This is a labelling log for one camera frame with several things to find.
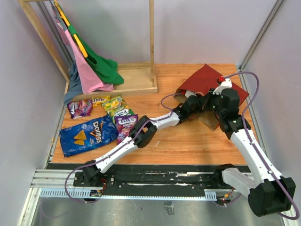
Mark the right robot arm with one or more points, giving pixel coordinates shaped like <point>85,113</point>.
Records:
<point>268,192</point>

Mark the purple berries candy bag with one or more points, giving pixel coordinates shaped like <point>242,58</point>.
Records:
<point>124,124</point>

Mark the blue grey cloth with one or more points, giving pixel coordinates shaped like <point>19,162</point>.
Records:
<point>75,87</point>

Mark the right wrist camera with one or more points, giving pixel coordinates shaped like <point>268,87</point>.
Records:
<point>224,83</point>

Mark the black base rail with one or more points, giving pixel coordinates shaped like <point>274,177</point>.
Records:
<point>155,177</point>

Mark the red brown paper bag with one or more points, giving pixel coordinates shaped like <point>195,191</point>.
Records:
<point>202,83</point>

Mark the grey slotted cable duct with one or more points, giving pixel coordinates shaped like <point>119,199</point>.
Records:
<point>125,194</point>

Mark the right aluminium frame post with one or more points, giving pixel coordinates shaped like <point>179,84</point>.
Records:
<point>262,32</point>

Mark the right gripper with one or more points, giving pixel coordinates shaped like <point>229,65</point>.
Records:
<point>205,105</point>

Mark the green cloth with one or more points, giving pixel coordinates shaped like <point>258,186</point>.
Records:
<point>105,69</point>

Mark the yellow hanger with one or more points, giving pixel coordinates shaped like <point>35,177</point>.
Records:
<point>74,36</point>

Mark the blue chips bag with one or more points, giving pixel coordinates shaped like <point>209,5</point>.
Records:
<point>87,136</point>

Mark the pink cloth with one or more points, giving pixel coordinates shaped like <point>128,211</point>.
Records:
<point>88,78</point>

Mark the aluminium frame post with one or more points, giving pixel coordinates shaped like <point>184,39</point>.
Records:
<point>51,22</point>
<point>262,32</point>

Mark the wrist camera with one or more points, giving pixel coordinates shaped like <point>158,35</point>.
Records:
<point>189,93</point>
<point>224,83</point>

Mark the wooden clothes rack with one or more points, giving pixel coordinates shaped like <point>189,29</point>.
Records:
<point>139,78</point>

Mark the front aluminium rail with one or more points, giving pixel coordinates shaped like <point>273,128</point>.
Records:
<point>49,178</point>

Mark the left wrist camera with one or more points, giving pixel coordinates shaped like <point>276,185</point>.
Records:
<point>189,93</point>

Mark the green yellow candy bag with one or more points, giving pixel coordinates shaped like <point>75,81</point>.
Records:
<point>114,103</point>

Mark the left aluminium frame post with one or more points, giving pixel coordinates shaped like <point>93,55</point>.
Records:
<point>51,22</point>

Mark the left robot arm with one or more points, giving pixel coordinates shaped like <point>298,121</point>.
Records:
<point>140,136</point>

